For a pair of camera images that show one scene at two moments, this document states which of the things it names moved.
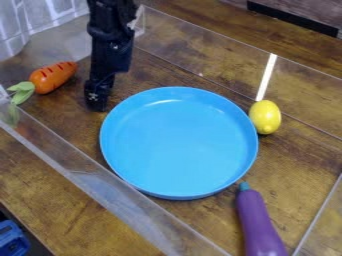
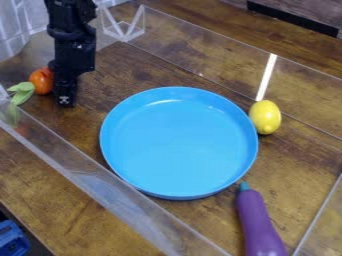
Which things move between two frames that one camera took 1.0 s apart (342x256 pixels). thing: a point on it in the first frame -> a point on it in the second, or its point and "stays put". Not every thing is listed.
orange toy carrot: [46, 78] stays put
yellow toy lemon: [265, 116] stays put
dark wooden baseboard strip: [266, 9] stays put
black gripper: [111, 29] -> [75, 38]
